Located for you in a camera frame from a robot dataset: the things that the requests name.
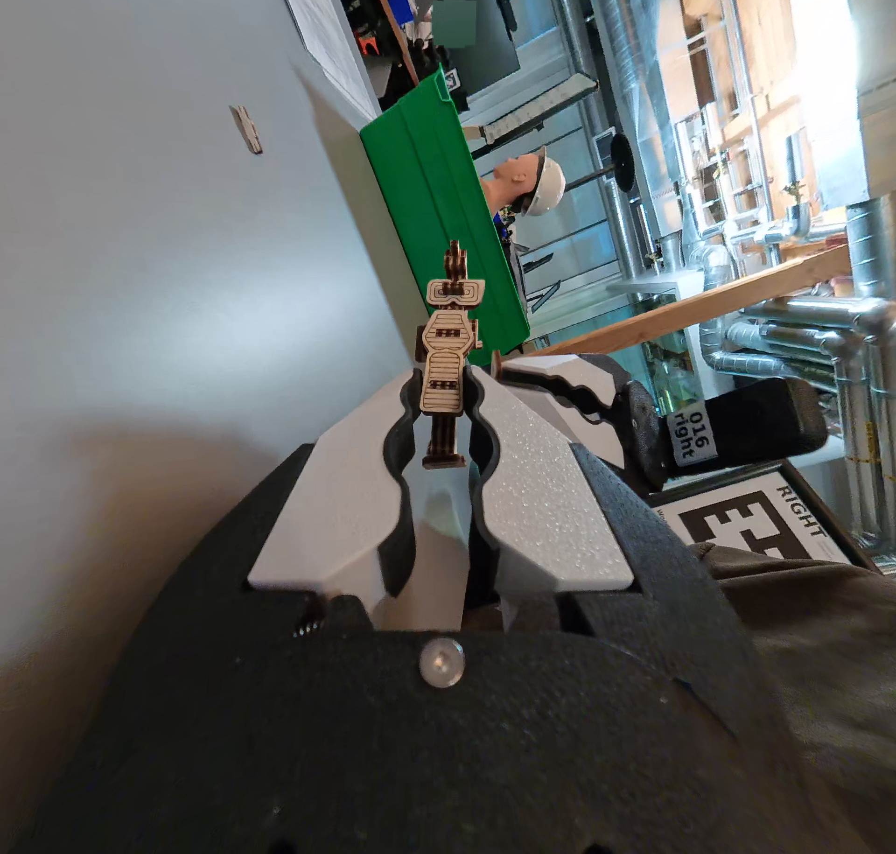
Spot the small wooden puzzle piece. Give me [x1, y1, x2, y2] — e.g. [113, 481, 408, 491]
[229, 104, 265, 155]

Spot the clear plastic sheet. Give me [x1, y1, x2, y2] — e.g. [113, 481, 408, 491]
[268, 0, 383, 121]

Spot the wooden robot figure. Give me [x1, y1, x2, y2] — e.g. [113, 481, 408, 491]
[418, 240, 487, 470]

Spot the person's trouser leg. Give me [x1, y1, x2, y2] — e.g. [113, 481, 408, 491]
[689, 542, 896, 854]

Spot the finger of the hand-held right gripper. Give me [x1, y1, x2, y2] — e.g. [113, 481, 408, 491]
[546, 395, 628, 469]
[500, 353, 621, 415]

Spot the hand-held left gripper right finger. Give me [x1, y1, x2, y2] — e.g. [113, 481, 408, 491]
[465, 364, 635, 600]

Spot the black disc on rod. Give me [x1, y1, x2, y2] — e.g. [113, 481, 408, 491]
[566, 133, 637, 191]

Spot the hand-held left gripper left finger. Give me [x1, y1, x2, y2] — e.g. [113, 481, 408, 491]
[248, 371, 421, 607]

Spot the long wooden workbench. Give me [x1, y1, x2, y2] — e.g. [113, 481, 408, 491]
[360, 0, 422, 86]

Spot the silver ventilation duct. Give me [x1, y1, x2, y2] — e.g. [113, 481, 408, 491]
[545, 0, 674, 282]

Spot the bundle of silver pipes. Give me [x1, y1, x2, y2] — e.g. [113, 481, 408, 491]
[689, 196, 896, 554]

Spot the mannequin head with white helmet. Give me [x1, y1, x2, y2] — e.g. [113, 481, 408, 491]
[480, 146, 567, 218]

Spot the green plastic bin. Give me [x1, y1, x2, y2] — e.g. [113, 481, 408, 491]
[360, 63, 532, 369]

